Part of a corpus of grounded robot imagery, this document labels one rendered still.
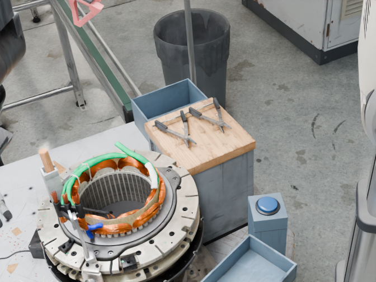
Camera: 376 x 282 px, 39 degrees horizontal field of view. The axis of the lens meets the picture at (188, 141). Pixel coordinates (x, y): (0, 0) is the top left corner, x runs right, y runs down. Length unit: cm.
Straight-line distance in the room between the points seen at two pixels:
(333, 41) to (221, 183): 223
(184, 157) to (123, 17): 297
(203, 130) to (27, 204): 59
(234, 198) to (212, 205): 6
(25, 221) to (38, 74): 217
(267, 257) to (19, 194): 83
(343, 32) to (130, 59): 135
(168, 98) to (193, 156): 29
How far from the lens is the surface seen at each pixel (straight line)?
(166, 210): 103
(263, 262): 104
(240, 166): 125
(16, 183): 166
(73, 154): 169
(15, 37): 58
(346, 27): 338
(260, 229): 111
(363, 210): 94
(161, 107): 143
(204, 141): 122
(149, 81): 333
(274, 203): 111
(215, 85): 273
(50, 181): 105
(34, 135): 311
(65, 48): 301
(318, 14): 327
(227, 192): 128
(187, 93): 144
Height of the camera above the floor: 186
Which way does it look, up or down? 41 degrees down
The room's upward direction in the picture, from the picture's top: 6 degrees counter-clockwise
